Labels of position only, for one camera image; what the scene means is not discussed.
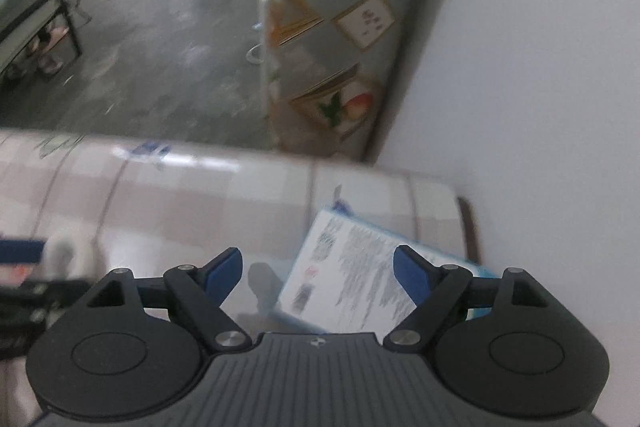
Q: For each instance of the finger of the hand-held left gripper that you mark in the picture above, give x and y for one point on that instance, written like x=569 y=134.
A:
x=20 y=252

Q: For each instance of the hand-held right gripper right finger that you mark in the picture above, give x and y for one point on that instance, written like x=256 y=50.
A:
x=412 y=277

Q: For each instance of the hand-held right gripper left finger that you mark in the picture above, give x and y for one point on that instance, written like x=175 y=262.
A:
x=225 y=277

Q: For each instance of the blue tissue packet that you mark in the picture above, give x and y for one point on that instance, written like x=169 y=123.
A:
x=360 y=267

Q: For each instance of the white tape roll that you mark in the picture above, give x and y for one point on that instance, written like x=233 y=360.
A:
x=55 y=247

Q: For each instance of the black frame table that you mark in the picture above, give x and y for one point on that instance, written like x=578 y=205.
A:
x=30 y=7

